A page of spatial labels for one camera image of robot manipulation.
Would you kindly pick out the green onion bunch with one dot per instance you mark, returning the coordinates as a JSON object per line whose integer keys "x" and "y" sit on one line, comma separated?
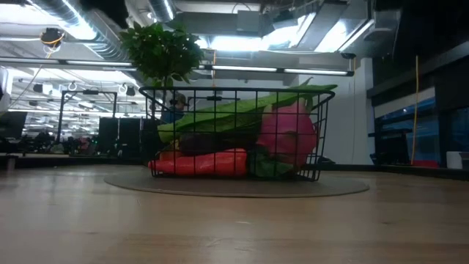
{"x": 227, "y": 113}

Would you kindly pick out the purple eggplant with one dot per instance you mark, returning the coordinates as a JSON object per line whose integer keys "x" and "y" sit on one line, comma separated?
{"x": 216, "y": 143}

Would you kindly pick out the orange carrot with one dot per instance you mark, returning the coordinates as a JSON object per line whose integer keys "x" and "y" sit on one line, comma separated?
{"x": 205, "y": 163}

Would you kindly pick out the pink dragon fruit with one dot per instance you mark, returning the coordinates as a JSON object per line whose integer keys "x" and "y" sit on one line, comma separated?
{"x": 287, "y": 128}

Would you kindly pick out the round grey mat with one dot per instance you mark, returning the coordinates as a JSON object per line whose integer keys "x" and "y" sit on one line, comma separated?
{"x": 238, "y": 188}

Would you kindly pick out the person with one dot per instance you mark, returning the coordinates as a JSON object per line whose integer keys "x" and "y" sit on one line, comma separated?
{"x": 174, "y": 110}
{"x": 85, "y": 144}

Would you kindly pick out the long ceiling light bar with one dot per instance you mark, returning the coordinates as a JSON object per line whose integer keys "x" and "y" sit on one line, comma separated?
{"x": 256, "y": 69}

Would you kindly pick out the green potted plant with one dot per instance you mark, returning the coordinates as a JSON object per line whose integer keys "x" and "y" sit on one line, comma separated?
{"x": 161, "y": 51}

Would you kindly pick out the red object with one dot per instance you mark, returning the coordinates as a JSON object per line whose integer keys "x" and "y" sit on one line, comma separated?
{"x": 425, "y": 164}

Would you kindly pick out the dark monitor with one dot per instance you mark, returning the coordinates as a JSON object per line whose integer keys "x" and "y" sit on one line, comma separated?
{"x": 11, "y": 124}

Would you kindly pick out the black partition wall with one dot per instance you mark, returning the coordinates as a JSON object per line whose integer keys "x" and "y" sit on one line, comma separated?
{"x": 124, "y": 135}

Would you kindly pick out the black metal stand frame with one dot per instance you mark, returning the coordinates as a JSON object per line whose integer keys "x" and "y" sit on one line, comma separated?
{"x": 62, "y": 110}

